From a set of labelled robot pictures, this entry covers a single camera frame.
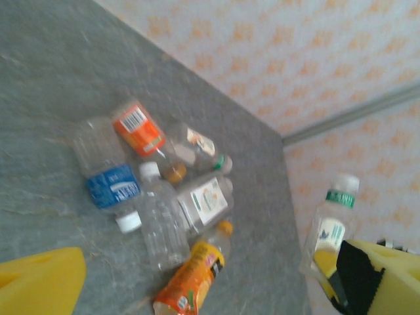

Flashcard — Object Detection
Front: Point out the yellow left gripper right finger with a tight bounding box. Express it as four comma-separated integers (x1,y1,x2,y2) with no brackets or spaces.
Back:
313,238,420,315

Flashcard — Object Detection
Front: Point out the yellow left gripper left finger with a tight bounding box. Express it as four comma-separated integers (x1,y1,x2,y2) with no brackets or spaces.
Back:
0,247,87,315

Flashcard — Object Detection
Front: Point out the clear bottle green neck label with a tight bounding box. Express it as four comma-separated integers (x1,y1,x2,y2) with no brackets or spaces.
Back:
299,173,361,282

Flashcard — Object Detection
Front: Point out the blue label clear bottle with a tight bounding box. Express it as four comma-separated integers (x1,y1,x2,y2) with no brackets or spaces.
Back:
72,116,144,234

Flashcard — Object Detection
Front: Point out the large square clear bottle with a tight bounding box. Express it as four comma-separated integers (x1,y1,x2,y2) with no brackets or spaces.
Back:
175,175,236,239

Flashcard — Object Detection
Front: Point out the ribbed clear bottle white cap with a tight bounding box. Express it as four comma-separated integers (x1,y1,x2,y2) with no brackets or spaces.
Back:
136,161,191,273

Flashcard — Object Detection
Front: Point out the orange juice bottle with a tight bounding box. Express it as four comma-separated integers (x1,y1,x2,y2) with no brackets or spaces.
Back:
152,219,234,315

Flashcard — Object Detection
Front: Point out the orange label bottle amber cap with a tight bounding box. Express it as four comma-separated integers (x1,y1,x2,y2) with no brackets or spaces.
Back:
110,98,188,184

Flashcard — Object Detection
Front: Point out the small clear bottle green neck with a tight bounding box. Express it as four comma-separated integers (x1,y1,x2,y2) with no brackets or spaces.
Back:
167,123,234,174

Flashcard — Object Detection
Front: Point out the aluminium frame post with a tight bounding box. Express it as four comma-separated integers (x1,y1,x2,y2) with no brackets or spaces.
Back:
281,81,420,147

